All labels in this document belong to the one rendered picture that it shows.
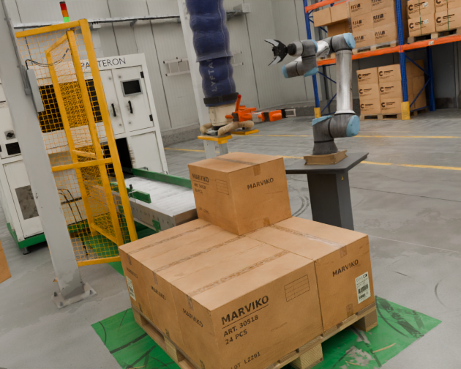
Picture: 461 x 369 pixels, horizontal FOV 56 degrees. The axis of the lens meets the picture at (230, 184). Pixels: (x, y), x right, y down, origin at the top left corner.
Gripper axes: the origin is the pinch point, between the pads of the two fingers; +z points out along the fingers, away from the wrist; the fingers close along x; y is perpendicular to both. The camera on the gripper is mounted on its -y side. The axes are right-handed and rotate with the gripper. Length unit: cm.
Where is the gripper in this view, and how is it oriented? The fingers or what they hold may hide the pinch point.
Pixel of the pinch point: (266, 53)
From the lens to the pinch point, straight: 269.9
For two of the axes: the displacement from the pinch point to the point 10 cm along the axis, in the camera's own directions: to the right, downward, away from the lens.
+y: -4.4, -1.3, 8.9
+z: -8.8, 2.5, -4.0
